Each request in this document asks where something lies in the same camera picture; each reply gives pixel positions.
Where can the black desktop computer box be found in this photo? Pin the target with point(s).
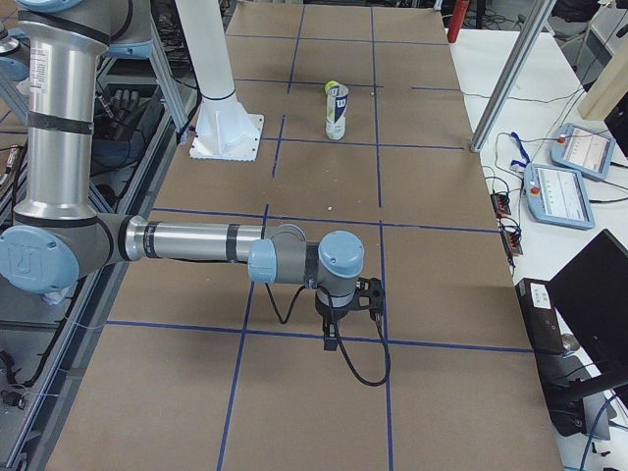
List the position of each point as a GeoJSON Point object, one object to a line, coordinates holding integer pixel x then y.
{"type": "Point", "coordinates": [539, 316]}

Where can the red cylinder bottle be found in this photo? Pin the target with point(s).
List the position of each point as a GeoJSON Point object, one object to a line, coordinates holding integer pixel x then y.
{"type": "Point", "coordinates": [457, 19]}

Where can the aluminium frame post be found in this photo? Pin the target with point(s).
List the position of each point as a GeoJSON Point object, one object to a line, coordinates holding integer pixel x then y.
{"type": "Point", "coordinates": [520, 52]}

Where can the orange terminal block lower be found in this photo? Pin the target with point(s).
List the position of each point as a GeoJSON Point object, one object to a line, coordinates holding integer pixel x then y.
{"type": "Point", "coordinates": [511, 241]}

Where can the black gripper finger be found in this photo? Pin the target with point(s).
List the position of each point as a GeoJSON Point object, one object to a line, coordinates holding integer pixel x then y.
{"type": "Point", "coordinates": [330, 335]}

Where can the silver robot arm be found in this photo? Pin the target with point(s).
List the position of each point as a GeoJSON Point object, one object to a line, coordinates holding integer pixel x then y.
{"type": "Point", "coordinates": [57, 238]}

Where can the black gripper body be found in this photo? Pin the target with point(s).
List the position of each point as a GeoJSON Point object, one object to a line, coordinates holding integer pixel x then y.
{"type": "Point", "coordinates": [327, 312]}

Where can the near blue teach pendant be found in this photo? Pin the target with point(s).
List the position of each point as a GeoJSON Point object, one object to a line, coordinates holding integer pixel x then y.
{"type": "Point", "coordinates": [557, 196]}

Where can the yellow tennis ball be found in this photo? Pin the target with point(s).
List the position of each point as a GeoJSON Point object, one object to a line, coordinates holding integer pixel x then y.
{"type": "Point", "coordinates": [330, 86]}

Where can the orange terminal block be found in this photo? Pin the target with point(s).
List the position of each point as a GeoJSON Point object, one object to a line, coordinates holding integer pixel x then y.
{"type": "Point", "coordinates": [500, 202]}
{"type": "Point", "coordinates": [511, 241]}

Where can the orange terminal block upper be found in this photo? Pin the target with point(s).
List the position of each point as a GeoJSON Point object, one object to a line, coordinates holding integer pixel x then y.
{"type": "Point", "coordinates": [500, 202]}

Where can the clear tennis ball can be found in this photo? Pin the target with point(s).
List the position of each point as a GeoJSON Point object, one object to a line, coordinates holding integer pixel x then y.
{"type": "Point", "coordinates": [335, 113]}

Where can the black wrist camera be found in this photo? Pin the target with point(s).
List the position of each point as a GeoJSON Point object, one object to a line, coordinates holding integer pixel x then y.
{"type": "Point", "coordinates": [370, 296]}

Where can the far blue teach pendant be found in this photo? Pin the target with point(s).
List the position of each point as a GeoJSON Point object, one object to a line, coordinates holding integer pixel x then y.
{"type": "Point", "coordinates": [583, 150]}

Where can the black computer monitor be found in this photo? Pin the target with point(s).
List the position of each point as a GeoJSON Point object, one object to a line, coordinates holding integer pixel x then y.
{"type": "Point", "coordinates": [590, 294]}

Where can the blue teach pendant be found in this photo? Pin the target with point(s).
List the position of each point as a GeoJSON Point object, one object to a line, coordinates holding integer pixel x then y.
{"type": "Point", "coordinates": [583, 150]}
{"type": "Point", "coordinates": [557, 196]}

